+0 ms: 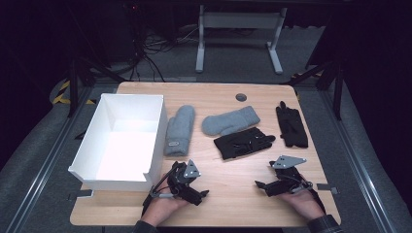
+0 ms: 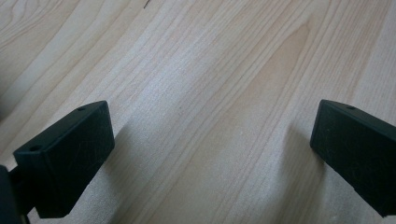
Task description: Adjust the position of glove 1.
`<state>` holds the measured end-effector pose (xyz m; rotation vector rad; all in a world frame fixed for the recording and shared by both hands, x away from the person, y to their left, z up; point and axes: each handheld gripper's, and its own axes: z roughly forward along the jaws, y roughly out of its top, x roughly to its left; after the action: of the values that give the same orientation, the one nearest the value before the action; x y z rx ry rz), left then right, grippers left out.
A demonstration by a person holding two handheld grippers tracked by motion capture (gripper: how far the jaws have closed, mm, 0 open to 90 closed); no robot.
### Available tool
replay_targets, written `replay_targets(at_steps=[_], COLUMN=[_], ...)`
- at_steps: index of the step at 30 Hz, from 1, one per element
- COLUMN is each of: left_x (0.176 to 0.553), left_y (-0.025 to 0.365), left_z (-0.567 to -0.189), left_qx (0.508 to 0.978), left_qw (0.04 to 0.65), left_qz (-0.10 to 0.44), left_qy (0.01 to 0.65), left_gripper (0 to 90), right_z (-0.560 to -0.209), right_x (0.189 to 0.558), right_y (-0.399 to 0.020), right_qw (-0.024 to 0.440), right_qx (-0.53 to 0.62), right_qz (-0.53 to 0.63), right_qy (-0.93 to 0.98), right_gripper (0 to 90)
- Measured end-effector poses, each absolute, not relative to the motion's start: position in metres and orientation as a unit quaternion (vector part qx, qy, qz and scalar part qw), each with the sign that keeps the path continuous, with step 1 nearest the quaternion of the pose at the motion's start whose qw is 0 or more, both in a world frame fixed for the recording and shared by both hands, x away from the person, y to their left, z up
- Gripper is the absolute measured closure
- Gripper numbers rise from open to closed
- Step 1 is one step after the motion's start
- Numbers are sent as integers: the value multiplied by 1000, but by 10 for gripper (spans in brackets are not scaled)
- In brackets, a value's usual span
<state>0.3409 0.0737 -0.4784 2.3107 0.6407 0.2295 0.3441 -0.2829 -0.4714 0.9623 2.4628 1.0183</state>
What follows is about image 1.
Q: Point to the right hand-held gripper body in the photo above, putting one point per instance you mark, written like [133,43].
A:
[288,176]

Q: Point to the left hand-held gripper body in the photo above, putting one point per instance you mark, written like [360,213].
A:
[181,181]

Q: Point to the grey mitten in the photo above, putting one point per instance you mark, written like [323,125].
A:
[179,129]
[230,121]

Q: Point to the white box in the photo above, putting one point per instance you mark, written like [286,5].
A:
[123,145]

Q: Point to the grey tape piece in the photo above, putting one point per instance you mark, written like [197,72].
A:
[80,194]
[327,188]

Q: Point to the black glove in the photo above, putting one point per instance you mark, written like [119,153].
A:
[291,126]
[243,142]

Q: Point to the grey table grommet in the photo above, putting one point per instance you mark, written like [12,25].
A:
[241,97]

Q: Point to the black metal stand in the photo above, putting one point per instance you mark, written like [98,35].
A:
[74,84]
[336,87]

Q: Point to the yellow black floor tape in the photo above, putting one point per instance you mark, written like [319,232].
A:
[61,95]

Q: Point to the metal floor rail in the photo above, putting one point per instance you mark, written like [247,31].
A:
[356,161]
[48,161]

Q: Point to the white desk frame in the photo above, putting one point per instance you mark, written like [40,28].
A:
[239,21]

